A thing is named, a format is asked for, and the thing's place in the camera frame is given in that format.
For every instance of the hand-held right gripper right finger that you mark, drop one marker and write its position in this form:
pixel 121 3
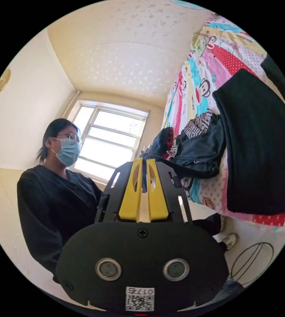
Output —
pixel 157 203

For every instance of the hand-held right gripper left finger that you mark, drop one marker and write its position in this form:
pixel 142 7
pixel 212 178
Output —
pixel 131 198

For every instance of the black turtleneck long sleeve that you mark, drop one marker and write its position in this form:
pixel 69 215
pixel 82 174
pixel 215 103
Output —
pixel 259 148

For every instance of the person's right forearm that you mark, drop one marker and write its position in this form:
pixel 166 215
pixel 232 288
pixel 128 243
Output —
pixel 47 247

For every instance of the window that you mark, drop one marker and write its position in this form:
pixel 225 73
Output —
pixel 112 138

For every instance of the pile of clothes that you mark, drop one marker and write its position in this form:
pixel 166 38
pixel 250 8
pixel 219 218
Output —
pixel 194 148

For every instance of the person's body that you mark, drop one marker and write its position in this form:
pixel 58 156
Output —
pixel 58 193

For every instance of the bed with cartoon printed sheet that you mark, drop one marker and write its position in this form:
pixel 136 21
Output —
pixel 207 69

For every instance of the round cream ceiling lamp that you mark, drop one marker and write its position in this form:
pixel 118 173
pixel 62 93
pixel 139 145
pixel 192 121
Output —
pixel 2 81

